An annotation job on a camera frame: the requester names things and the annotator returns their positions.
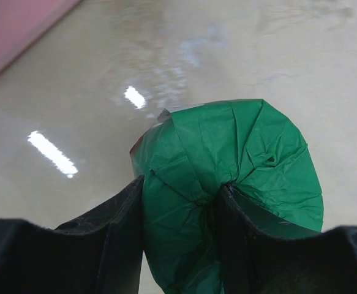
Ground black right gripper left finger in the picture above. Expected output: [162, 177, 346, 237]
[0, 176, 144, 293]

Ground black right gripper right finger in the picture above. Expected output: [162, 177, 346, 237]
[215, 185, 357, 293]

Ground green paper roll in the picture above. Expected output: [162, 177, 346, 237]
[130, 99, 324, 293]

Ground pink three-tier shelf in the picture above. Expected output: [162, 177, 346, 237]
[0, 0, 79, 71]

